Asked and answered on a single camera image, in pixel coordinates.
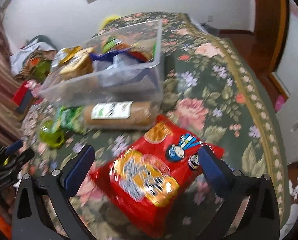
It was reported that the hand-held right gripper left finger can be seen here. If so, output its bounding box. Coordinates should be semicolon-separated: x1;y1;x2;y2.
11;144;96;240

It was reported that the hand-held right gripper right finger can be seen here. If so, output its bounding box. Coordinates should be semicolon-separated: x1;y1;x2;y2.
197;145;281;240

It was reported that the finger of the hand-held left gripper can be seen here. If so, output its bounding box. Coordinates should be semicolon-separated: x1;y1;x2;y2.
13;147;35;167
5;139;25;156

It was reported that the red snack bag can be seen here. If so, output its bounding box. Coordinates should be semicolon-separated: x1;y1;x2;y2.
89;114;225;238

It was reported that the clear plastic storage box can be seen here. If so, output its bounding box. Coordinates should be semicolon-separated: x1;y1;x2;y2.
37;19;165;111

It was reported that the yellow label fried snack packet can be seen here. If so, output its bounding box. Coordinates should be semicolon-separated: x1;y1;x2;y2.
51;46;95;81

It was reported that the blue purple snack packet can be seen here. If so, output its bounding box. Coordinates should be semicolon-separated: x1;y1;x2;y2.
89;51;150;70

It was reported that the green label pastry packet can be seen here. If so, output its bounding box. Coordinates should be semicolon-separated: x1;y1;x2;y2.
100;36;125;53

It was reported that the lime green plastic object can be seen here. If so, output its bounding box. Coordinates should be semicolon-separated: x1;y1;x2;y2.
39;120;65;149

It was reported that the grey box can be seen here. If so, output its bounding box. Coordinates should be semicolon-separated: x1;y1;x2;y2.
15;95;36;115

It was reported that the small green snack packet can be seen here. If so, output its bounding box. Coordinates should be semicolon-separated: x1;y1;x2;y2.
55;105;86;134

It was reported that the red box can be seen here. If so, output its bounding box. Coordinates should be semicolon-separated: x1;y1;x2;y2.
12;80;35;106

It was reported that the pink toy rabbit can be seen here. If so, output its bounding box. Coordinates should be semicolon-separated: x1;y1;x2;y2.
26;79;42;97

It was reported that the brown bread packet white label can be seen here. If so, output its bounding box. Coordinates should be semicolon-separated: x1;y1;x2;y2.
83;101;160;131

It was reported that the pile of folded cloths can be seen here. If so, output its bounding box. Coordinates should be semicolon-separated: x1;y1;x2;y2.
10;35;57;78

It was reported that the dark cloth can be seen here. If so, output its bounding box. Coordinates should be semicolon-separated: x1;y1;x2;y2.
198;22;220;35

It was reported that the yellow foam tube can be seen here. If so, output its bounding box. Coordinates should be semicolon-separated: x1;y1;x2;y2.
100;15;121;29

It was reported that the wooden wardrobe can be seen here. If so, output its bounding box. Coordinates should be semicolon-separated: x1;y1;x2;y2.
251;0;290;81

